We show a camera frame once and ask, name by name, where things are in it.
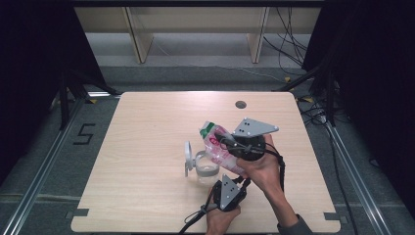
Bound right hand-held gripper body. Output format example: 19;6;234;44
226;117;280;163

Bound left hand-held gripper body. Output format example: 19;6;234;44
210;173;248;213

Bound pink and white plastic bag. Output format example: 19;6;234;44
199;120;250;176

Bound clear container with white lid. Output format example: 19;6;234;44
183;140;221;186

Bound person's right hand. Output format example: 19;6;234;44
235;133;286;199

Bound person's left hand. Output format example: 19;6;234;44
205;205;243;235

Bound black metal stand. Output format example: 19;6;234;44
273;62;341;127
58;68;121;131

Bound light wooden shelf unit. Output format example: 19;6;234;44
73;6;322;65

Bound black curtain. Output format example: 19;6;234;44
0;0;110;185
301;0;415;218

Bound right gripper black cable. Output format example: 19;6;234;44
260;142;288;194

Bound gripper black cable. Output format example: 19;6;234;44
260;142;288;194
177;191;219;235

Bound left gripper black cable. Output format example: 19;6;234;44
177;191;219;235

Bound thin white floor cable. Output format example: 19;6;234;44
153;38;286;83

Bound tangled cables with power strip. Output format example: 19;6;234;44
297;95;331;127

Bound black floor cables bundle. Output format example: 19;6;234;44
262;6;314;76

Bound aluminium floor rail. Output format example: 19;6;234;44
0;97;86;235
324;121;393;235

